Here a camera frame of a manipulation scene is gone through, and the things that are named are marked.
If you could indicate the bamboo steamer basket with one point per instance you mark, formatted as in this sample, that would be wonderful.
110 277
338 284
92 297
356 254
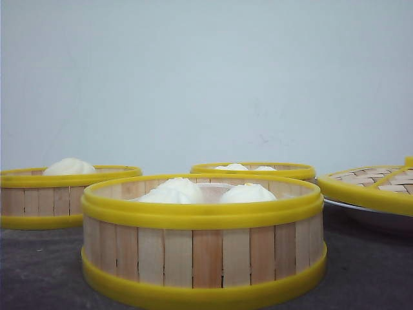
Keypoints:
31 200
203 256
287 170

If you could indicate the woven bamboo steamer lid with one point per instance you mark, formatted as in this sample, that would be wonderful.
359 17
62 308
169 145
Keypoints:
385 188

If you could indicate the left white steamed bun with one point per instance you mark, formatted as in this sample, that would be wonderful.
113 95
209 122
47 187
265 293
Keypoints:
176 191

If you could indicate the white steamed bun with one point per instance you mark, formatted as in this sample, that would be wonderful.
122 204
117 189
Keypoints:
247 193
176 191

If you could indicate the white bun rear right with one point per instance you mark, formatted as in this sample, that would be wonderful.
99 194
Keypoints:
265 168

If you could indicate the right white steamed bun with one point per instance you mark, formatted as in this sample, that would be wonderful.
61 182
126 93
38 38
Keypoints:
247 193

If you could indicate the white bun in left basket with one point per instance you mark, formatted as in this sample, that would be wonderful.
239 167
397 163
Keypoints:
69 166

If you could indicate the white plate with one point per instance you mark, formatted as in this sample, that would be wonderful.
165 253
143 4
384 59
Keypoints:
380 221

